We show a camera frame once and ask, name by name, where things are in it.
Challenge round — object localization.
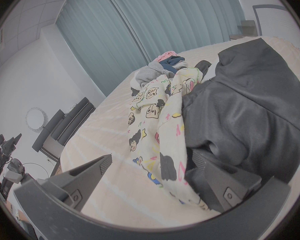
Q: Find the white garment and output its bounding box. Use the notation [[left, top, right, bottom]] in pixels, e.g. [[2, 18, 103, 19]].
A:
[[202, 61, 220, 81]]

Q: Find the blue-green curtain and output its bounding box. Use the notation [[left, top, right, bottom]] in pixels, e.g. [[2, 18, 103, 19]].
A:
[[55, 0, 152, 98], [100, 0, 248, 62]]

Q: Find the pile of clothes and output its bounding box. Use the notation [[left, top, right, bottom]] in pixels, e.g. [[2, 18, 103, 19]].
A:
[[130, 51, 189, 96]]

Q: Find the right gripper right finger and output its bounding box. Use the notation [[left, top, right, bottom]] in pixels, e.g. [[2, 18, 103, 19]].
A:
[[185, 149, 263, 213]]

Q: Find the grey bedside table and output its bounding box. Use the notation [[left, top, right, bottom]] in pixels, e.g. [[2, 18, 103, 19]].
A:
[[229, 20, 256, 41]]

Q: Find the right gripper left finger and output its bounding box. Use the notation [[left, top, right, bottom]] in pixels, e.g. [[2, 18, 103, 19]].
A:
[[49, 154, 113, 211]]

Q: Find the black garment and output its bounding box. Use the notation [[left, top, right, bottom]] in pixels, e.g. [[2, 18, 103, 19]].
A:
[[181, 38, 300, 184]]

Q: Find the bed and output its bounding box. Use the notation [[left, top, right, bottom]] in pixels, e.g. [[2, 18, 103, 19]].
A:
[[59, 5, 300, 222]]

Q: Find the white printed pyjama top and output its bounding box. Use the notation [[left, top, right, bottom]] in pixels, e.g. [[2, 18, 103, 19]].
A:
[[127, 68, 222, 211]]

